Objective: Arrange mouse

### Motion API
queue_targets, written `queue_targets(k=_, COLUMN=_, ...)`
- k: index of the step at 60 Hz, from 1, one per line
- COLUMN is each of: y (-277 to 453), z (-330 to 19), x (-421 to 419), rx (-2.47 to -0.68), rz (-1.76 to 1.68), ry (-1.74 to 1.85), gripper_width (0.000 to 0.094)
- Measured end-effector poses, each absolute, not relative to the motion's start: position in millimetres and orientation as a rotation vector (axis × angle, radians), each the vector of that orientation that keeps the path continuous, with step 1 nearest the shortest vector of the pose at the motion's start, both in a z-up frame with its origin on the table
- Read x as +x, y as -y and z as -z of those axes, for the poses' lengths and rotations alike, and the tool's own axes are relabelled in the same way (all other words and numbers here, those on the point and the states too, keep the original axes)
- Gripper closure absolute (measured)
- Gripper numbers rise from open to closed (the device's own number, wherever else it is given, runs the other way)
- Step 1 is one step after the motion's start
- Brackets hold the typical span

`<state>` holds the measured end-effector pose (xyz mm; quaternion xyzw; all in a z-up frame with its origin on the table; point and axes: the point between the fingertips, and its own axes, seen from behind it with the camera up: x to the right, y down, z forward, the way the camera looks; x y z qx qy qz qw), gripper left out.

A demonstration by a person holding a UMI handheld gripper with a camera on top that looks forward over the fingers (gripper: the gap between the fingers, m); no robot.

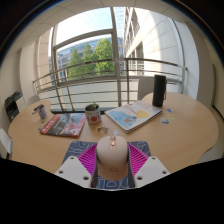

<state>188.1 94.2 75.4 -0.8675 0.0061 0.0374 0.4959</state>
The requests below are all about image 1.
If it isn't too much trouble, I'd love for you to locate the pale pink sticker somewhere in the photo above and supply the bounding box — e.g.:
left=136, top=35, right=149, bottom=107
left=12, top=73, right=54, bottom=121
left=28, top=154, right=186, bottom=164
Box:
left=95, top=125, right=110, bottom=135

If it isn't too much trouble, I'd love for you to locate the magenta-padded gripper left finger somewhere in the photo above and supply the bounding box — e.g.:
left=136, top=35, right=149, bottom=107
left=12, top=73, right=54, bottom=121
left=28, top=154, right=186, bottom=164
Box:
left=54, top=143, right=99, bottom=189

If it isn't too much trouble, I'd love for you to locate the metal balcony railing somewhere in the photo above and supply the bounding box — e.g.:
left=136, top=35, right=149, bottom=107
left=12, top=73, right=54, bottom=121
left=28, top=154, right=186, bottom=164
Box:
left=32, top=57, right=188, bottom=113

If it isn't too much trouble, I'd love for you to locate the red cover magazine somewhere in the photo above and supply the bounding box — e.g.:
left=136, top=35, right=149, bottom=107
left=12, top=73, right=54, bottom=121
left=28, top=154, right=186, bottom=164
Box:
left=39, top=112, right=88, bottom=139

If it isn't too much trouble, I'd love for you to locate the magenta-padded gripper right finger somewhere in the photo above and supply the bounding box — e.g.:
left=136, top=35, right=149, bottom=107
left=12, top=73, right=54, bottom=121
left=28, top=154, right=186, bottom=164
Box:
left=127, top=143, right=171, bottom=189

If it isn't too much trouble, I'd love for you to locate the blue white illustrated magazine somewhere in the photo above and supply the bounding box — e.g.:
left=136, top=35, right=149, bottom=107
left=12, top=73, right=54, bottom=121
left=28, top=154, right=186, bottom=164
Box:
left=104, top=99, right=163, bottom=134

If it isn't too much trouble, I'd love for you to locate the black drink tumbler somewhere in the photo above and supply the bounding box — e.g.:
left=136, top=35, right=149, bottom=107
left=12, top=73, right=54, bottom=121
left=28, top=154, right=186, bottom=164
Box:
left=151, top=74, right=168, bottom=108

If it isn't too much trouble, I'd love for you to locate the small potted plant cup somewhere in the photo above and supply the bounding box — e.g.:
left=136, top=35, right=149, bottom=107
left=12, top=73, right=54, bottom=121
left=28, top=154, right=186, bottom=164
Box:
left=84, top=102, right=102, bottom=126

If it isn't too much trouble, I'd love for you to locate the black printer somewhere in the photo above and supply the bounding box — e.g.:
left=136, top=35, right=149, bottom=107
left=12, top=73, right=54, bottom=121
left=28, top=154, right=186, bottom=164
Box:
left=4, top=91, right=24, bottom=124

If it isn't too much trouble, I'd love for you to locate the white computer mouse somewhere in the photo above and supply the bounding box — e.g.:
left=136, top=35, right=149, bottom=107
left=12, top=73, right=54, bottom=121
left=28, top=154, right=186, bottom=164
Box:
left=95, top=134, right=130, bottom=182

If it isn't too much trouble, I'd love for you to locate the blue patterned mouse pad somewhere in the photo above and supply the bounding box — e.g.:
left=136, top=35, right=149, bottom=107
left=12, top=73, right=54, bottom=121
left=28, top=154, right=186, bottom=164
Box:
left=62, top=140, right=152, bottom=191

